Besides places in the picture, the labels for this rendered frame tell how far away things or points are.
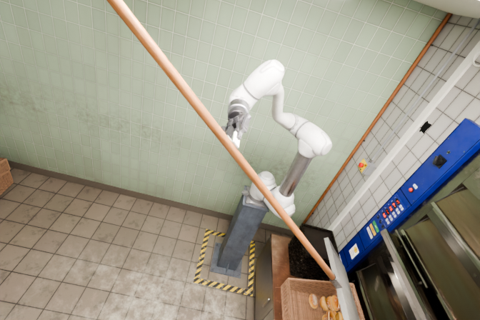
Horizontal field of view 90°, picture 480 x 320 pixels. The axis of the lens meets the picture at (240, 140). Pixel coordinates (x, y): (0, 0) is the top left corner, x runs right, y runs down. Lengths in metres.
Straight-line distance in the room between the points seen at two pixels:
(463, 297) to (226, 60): 1.92
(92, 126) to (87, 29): 0.91
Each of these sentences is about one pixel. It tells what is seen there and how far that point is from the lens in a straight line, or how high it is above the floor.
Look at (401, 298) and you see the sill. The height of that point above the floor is 1.18.
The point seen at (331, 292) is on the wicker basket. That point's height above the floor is 0.68.
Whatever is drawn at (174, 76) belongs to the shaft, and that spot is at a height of 2.16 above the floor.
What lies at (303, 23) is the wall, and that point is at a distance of 1.93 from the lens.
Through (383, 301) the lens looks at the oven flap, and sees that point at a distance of 2.04.
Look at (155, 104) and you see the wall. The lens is 2.29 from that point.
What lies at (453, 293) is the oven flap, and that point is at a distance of 1.68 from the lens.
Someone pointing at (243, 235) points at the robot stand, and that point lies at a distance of 2.28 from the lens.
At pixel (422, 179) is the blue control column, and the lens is 1.81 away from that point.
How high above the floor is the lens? 2.44
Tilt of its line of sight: 33 degrees down
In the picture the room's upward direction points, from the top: 19 degrees clockwise
